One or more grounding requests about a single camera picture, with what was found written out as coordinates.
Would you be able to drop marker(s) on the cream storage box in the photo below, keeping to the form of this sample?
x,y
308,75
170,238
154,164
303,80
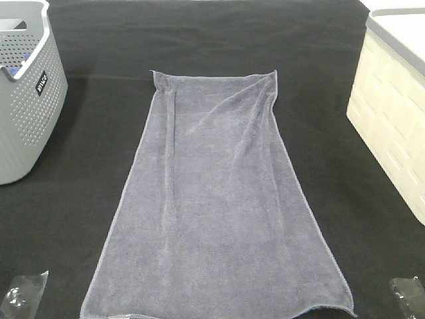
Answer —
x,y
386,105

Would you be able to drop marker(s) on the left clear tape strip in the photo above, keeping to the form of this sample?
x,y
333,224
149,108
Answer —
x,y
24,295

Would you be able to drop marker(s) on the blue cloth in basket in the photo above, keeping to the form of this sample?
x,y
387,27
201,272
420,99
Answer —
x,y
13,70

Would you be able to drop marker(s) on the grey perforated laundry basket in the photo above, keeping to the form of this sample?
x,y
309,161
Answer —
x,y
32,100

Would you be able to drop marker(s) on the black table cloth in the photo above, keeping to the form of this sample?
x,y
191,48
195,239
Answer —
x,y
57,218

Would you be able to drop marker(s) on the clear tape strip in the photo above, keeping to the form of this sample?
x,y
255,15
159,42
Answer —
x,y
24,295
409,293

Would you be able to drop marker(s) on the right clear tape strip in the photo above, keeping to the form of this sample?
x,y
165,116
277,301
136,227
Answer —
x,y
409,293

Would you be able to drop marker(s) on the grey towel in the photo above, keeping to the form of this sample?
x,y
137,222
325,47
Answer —
x,y
212,221

